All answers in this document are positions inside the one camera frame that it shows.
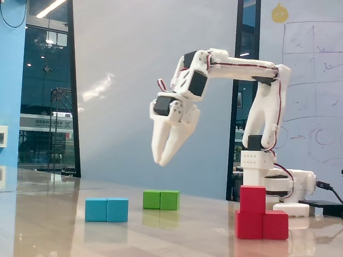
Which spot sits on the long ceiling light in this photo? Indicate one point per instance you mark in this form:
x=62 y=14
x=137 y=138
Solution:
x=51 y=8

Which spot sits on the white wall device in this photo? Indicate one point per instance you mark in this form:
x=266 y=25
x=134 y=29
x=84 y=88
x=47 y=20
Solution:
x=3 y=136

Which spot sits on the yellow round sticker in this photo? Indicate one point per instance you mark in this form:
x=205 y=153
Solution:
x=280 y=14

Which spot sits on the long red block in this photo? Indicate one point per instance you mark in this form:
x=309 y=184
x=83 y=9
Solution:
x=276 y=225

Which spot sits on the long green block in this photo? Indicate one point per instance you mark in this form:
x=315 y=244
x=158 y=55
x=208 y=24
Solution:
x=160 y=200

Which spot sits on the white storefront sign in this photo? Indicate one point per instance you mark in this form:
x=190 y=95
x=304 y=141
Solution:
x=48 y=123

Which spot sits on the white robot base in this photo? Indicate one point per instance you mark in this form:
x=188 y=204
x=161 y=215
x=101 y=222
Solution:
x=302 y=182

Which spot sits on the long blue block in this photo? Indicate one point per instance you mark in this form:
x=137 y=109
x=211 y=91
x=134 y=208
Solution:
x=107 y=210

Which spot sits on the small red cube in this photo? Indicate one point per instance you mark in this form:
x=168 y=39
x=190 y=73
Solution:
x=252 y=199

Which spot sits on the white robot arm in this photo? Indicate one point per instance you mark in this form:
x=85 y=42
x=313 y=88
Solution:
x=241 y=72

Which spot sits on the black window frame post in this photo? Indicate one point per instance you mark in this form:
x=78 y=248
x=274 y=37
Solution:
x=232 y=134
x=73 y=107

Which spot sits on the flat black box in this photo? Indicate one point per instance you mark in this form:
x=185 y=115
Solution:
x=329 y=207

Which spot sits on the dark scaffold tower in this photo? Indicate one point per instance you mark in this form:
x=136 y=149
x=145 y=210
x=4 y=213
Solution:
x=60 y=92

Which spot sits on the whiteboard with drawings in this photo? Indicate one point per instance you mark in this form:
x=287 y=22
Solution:
x=321 y=107

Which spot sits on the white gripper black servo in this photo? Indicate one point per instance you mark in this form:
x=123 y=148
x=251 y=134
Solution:
x=171 y=120

